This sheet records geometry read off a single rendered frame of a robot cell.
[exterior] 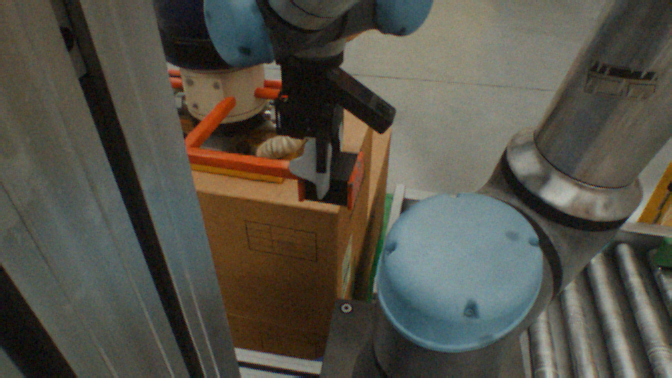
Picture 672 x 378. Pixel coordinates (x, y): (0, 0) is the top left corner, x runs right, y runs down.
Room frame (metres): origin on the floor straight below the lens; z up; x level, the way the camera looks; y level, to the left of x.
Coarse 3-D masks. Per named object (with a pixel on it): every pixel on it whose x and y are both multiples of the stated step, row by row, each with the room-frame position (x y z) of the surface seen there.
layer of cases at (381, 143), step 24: (384, 144) 1.47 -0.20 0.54; (384, 168) 1.42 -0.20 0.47; (384, 192) 1.51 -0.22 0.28; (360, 264) 0.94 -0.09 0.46; (360, 288) 0.97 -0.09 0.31; (240, 336) 0.69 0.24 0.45; (264, 336) 0.68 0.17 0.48; (288, 336) 0.66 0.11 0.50; (312, 336) 0.65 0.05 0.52; (312, 360) 0.65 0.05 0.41
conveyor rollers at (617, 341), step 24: (600, 264) 0.86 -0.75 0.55; (624, 264) 0.86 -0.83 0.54; (576, 288) 0.77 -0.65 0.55; (600, 288) 0.78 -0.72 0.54; (576, 312) 0.70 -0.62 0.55; (600, 312) 0.71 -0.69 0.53; (648, 312) 0.70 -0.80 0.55; (576, 336) 0.63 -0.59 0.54; (624, 336) 0.63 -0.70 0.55; (648, 336) 0.63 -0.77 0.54; (552, 360) 0.57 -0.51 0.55; (576, 360) 0.57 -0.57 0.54; (624, 360) 0.56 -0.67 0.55
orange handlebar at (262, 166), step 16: (176, 80) 0.89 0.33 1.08; (272, 80) 0.89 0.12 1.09; (256, 96) 0.84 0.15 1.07; (272, 96) 0.83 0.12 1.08; (224, 112) 0.77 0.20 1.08; (208, 128) 0.70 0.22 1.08; (192, 144) 0.65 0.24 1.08; (192, 160) 0.62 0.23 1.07; (208, 160) 0.61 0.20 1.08; (224, 160) 0.60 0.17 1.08; (240, 160) 0.60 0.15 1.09; (256, 160) 0.60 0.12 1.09; (272, 160) 0.60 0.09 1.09; (272, 176) 0.58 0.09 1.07; (288, 176) 0.57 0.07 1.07
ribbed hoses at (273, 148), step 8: (176, 88) 0.98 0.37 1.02; (280, 136) 0.77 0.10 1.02; (288, 136) 0.76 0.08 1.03; (264, 144) 0.76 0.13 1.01; (272, 144) 0.75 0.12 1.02; (280, 144) 0.75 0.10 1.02; (288, 144) 0.75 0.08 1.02; (296, 144) 0.75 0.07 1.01; (264, 152) 0.75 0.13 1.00; (272, 152) 0.74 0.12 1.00; (280, 152) 0.74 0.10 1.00; (288, 152) 0.74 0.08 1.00; (296, 152) 0.75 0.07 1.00
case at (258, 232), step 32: (192, 128) 0.93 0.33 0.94; (352, 128) 0.93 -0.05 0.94; (224, 192) 0.69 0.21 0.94; (256, 192) 0.69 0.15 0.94; (288, 192) 0.69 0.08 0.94; (224, 224) 0.69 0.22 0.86; (256, 224) 0.67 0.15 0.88; (288, 224) 0.66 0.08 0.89; (320, 224) 0.64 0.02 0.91; (352, 224) 0.78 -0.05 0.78; (224, 256) 0.69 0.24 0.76; (256, 256) 0.67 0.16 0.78; (288, 256) 0.66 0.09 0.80; (320, 256) 0.64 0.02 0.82; (352, 256) 0.80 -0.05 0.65; (224, 288) 0.70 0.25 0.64; (256, 288) 0.68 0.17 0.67; (288, 288) 0.66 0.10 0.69; (320, 288) 0.64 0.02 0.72; (288, 320) 0.66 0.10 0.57; (320, 320) 0.64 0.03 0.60
